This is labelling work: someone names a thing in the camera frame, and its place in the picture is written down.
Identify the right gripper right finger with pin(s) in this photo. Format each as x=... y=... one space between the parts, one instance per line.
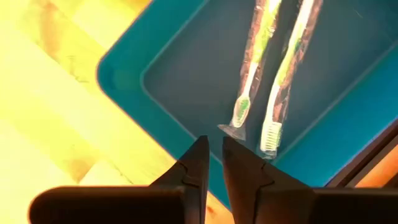
x=245 y=174

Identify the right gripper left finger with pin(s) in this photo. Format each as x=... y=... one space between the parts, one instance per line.
x=194 y=174

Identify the green toothbrush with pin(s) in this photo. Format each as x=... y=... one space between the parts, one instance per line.
x=245 y=109
x=270 y=133

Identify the teal plastic bin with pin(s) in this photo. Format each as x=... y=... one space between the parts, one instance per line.
x=342 y=124

